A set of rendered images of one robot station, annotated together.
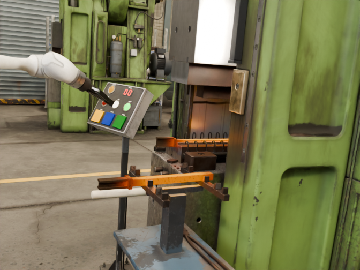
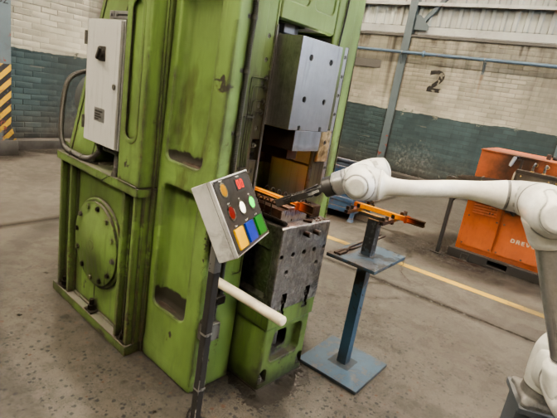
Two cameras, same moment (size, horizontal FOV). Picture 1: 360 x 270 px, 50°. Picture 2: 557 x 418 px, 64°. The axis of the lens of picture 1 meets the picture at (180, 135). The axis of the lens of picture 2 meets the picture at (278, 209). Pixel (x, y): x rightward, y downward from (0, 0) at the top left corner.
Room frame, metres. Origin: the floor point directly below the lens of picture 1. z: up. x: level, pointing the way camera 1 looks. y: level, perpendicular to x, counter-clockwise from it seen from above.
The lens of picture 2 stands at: (2.82, 1.87, 1.54)
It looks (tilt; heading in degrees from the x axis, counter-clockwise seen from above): 15 degrees down; 243
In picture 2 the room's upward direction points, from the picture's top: 9 degrees clockwise
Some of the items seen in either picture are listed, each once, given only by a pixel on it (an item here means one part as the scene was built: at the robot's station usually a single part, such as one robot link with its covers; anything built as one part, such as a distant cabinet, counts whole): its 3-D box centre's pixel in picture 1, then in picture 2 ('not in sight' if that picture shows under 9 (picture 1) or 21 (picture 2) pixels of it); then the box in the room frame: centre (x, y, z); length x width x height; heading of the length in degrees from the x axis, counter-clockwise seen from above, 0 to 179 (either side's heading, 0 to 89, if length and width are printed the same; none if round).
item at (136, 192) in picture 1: (130, 192); (247, 299); (2.08, 0.25, 0.62); 0.44 x 0.05 x 0.05; 113
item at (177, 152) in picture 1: (212, 148); (263, 201); (1.88, -0.17, 0.96); 0.42 x 0.20 x 0.09; 113
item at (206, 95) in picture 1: (227, 91); (269, 146); (1.87, -0.21, 1.24); 0.30 x 0.07 x 0.06; 113
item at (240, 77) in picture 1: (238, 91); (322, 146); (1.56, -0.22, 1.27); 0.09 x 0.02 x 0.17; 23
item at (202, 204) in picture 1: (214, 202); (262, 246); (1.83, -0.20, 0.69); 0.56 x 0.38 x 0.45; 113
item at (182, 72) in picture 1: (219, 74); (274, 133); (1.88, -0.17, 1.32); 0.42 x 0.20 x 0.10; 113
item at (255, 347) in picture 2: not in sight; (250, 319); (1.83, -0.20, 0.23); 0.55 x 0.37 x 0.47; 113
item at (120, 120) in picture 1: (120, 122); (259, 224); (2.12, 0.34, 1.01); 0.07 x 0.05 x 0.07; 48
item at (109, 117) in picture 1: (109, 119); (250, 230); (2.18, 0.41, 1.01); 0.07 x 0.05 x 0.07; 48
